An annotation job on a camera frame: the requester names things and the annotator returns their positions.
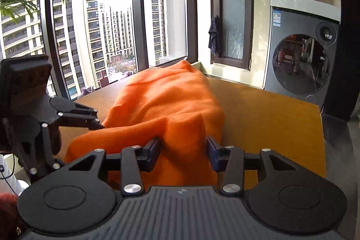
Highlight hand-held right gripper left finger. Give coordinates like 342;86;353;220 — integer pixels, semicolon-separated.
66;137;162;197

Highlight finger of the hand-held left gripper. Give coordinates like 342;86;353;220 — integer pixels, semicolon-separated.
16;122;66;182
53;102;106;131

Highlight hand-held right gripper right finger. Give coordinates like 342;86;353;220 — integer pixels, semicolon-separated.
206;136;303;197

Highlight orange pumpkin costume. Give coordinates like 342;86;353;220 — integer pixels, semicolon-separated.
64;59;226;192

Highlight dark red cloth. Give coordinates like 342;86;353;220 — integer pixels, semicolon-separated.
0;192;27;240

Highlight dark hanging cloth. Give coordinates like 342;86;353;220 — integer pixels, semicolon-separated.
208;16;221;56

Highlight frosted glass door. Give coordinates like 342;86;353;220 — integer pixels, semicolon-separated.
210;0;254;70

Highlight grey washing machine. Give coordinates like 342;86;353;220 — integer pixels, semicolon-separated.
264;6;341;114

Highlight white sink counter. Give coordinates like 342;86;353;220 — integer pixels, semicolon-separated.
270;0;341;14

